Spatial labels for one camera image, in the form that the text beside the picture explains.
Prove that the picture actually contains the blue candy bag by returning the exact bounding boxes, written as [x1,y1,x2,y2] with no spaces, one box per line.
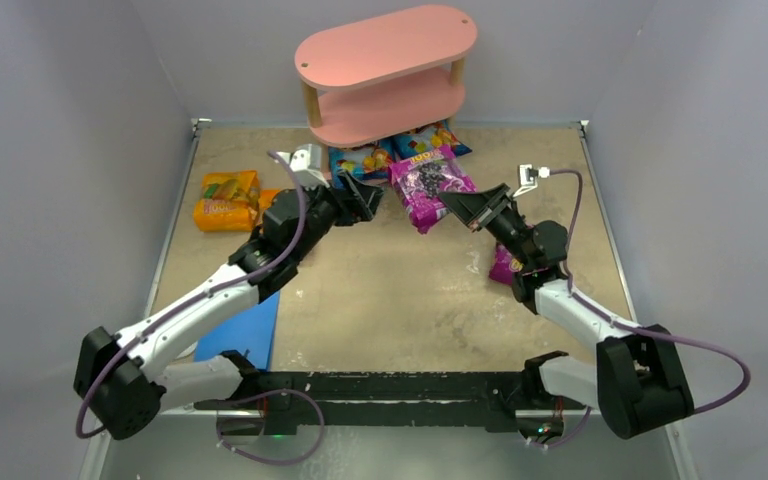
[328,138,396,188]
[390,120,472,159]

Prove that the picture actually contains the purple candy bag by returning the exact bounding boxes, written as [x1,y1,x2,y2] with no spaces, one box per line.
[388,145,476,234]
[488,243,523,286]

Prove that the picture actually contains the purple candy bag front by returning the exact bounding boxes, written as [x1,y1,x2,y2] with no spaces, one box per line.
[388,145,476,234]

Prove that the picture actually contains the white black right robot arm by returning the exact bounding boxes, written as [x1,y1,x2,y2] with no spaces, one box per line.
[439,184,695,439]

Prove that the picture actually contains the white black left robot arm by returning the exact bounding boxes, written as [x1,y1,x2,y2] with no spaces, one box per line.
[73,174,383,440]

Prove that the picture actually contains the orange candy bag near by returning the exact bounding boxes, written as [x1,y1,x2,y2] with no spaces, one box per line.
[259,189,284,212]

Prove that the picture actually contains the orange candy bag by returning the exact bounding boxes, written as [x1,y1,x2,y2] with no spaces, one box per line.
[193,170,261,232]
[259,189,284,212]

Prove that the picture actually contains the orange candy bag far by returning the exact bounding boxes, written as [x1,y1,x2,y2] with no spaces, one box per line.
[193,170,261,232]

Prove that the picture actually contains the pink three-tier shelf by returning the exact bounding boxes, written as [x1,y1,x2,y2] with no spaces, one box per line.
[294,4,478,147]

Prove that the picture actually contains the blue foam pad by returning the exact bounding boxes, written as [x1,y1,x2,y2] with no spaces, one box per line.
[193,293,280,371]

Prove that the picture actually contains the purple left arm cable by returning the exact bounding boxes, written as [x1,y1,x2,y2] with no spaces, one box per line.
[75,150,308,440]

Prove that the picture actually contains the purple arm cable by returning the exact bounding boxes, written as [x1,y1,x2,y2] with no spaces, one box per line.
[75,150,308,440]
[546,168,753,452]

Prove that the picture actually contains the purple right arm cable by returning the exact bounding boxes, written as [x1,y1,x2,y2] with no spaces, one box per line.
[546,168,753,452]

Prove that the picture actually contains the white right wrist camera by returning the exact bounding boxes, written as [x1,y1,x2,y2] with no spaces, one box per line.
[512,164,551,199]

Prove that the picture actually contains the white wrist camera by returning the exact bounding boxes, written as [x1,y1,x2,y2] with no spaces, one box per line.
[271,143,329,188]
[512,164,551,199]

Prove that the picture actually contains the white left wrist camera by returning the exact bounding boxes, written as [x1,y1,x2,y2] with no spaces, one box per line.
[271,143,329,188]

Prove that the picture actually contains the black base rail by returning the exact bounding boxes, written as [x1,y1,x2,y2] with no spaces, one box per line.
[251,370,587,435]

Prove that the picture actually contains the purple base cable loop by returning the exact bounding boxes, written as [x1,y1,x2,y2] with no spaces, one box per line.
[214,387,328,467]

